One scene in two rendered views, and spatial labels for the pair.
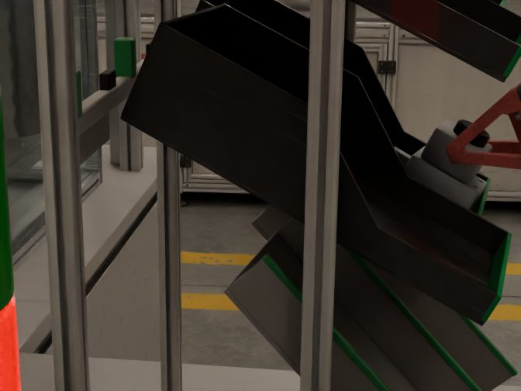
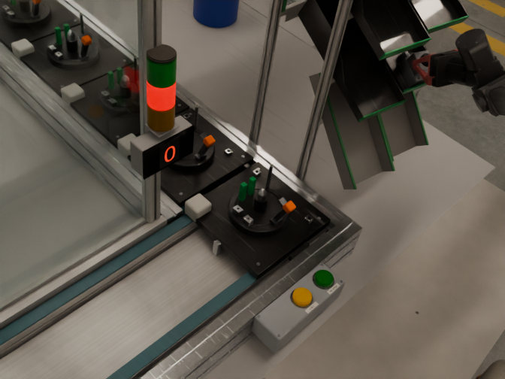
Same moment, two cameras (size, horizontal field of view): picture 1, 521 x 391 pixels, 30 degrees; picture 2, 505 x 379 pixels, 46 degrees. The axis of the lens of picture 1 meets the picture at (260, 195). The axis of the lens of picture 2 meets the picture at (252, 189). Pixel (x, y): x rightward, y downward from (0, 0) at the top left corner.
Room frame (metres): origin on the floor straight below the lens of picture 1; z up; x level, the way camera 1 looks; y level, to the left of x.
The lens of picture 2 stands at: (-0.38, -0.50, 1.99)
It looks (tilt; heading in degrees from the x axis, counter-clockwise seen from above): 47 degrees down; 31
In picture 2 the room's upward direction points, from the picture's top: 10 degrees clockwise
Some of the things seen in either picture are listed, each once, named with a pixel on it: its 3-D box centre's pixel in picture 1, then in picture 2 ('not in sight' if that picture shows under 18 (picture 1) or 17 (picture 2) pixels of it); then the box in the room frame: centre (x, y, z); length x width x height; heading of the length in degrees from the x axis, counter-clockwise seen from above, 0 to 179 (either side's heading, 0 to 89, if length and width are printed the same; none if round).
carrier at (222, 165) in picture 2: not in sight; (186, 138); (0.42, 0.20, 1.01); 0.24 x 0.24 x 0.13; 83
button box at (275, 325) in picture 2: not in sight; (299, 305); (0.28, -0.26, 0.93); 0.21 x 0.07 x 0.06; 173
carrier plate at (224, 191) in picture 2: not in sight; (258, 216); (0.39, -0.06, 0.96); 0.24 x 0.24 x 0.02; 83
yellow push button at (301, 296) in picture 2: not in sight; (301, 298); (0.28, -0.26, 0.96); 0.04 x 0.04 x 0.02
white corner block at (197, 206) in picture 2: not in sight; (198, 207); (0.30, 0.05, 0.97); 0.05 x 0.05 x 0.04; 83
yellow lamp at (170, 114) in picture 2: not in sight; (161, 113); (0.21, 0.08, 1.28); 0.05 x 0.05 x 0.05
